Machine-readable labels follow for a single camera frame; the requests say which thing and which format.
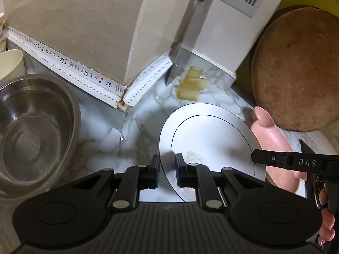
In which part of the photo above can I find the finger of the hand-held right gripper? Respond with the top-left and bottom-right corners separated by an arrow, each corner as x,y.
251,149 -> 289,169

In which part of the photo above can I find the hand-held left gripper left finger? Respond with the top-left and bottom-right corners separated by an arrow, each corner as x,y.
71,154 -> 161,213

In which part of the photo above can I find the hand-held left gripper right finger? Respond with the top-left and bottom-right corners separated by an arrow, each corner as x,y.
175,153 -> 265,213

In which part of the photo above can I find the pink rabbit-shaped plate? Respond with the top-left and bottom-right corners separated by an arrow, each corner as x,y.
250,106 -> 308,193

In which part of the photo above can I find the white plate with dark ring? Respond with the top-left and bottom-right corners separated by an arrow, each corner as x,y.
159,102 -> 266,203

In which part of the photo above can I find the large stainless steel bowl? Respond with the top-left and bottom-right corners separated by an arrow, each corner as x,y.
0,73 -> 82,198

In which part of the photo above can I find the person's right hand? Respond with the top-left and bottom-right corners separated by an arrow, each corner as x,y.
318,187 -> 337,246

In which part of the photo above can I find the round wooden cutting board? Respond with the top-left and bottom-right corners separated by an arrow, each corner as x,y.
250,5 -> 339,132

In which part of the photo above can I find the white box with vent grille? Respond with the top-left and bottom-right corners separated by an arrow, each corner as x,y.
183,0 -> 294,80

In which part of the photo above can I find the cream bowl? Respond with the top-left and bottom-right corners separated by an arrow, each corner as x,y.
0,49 -> 26,85

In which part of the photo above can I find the cleaver with wooden handle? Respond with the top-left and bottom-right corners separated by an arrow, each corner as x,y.
165,0 -> 218,86

